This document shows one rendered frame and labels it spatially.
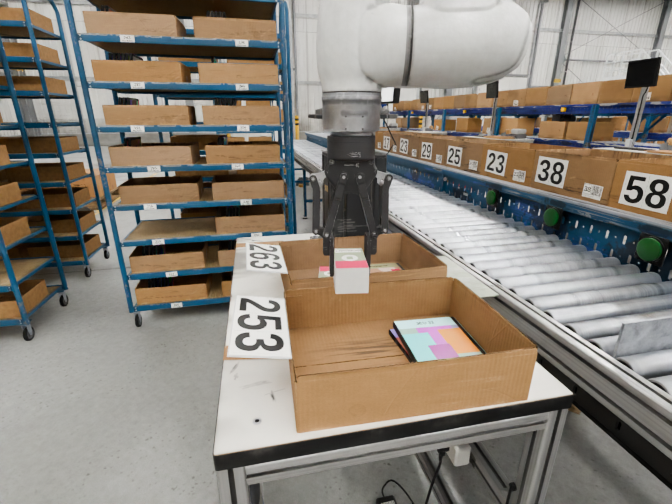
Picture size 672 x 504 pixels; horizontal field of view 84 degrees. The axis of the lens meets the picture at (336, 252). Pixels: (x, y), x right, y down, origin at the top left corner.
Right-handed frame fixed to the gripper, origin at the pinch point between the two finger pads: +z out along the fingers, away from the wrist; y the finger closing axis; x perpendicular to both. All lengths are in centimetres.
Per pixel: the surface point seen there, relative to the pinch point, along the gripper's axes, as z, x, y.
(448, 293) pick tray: 14.7, 14.1, 23.9
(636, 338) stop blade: 19, 0, 58
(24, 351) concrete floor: 96, 120, -163
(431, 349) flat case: 17.4, -3.2, 15.1
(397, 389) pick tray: 15.1, -16.2, 5.8
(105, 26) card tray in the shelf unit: -62, 145, -101
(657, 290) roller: 22, 26, 87
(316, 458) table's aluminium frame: 24.8, -18.8, -6.3
